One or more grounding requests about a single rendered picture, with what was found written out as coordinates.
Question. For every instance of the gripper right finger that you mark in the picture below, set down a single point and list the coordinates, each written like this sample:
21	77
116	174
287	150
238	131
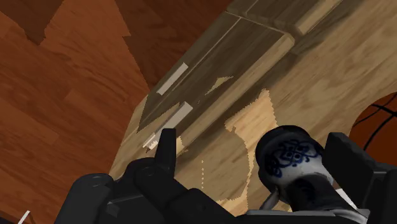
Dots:
366	180

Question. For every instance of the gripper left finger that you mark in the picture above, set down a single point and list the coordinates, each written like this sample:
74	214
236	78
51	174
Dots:
145	183

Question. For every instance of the orange basketball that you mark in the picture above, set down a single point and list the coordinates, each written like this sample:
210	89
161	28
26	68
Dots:
383	136

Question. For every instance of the white and blue porcelain vase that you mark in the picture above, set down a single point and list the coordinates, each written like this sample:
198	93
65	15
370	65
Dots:
294	161

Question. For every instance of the wooden chest of drawers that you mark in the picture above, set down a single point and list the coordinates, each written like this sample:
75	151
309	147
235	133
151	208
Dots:
322	77

